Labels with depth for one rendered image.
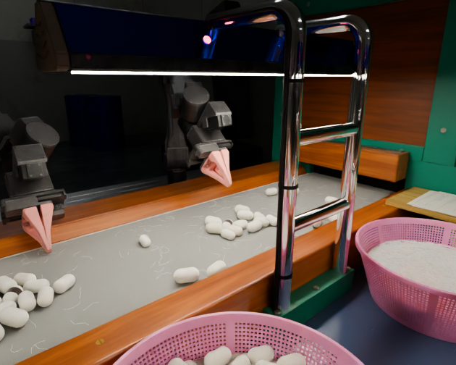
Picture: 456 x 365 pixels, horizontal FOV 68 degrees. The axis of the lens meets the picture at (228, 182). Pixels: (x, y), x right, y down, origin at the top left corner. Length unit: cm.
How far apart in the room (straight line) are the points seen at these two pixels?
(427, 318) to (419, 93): 56
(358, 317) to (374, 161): 45
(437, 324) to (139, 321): 41
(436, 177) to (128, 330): 77
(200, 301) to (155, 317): 6
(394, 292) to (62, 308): 47
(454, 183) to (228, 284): 63
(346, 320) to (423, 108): 56
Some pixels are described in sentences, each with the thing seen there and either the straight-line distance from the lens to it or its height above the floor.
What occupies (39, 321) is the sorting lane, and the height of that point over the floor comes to 74.
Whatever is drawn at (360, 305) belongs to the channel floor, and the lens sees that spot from 63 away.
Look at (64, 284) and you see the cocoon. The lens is 55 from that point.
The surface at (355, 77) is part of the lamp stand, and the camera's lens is 54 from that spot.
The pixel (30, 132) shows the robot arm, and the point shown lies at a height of 94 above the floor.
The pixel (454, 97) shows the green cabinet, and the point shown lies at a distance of 92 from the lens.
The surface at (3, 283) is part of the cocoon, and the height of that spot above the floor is 76.
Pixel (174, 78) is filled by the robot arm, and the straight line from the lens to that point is 90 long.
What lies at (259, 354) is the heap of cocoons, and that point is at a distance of 42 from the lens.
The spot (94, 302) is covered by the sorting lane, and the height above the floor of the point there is 74.
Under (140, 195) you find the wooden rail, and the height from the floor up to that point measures 76.
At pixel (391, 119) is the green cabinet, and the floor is 93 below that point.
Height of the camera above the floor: 103
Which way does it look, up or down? 17 degrees down
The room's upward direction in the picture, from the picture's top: straight up
